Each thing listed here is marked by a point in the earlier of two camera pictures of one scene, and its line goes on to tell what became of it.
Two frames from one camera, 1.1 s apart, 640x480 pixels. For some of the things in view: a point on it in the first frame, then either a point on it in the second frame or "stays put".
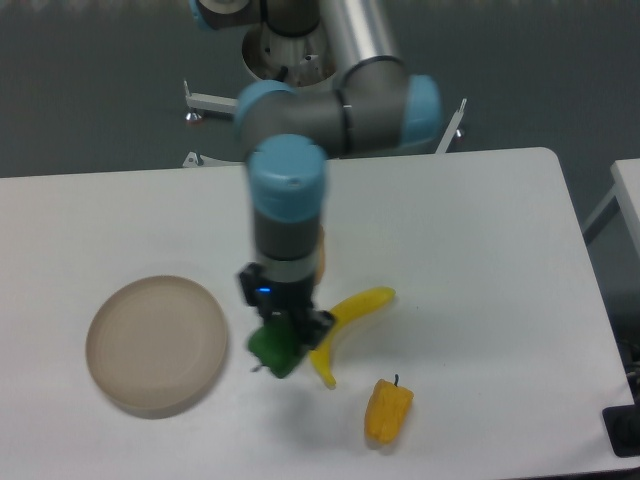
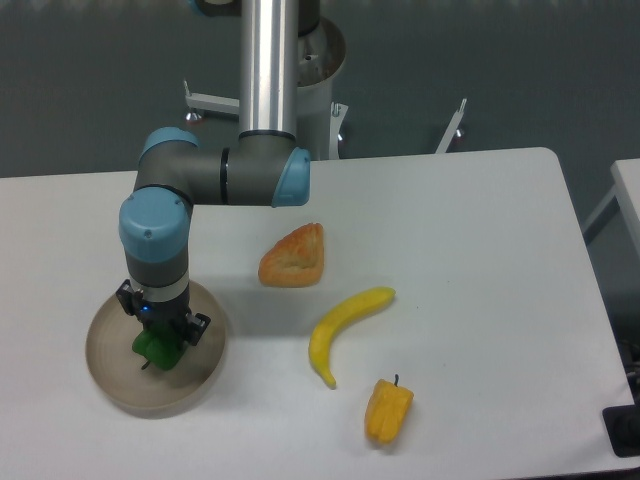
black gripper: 286,301 to 161,305
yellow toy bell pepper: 386,411 stays put
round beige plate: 156,345 stays put
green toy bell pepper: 275,345 to 162,344
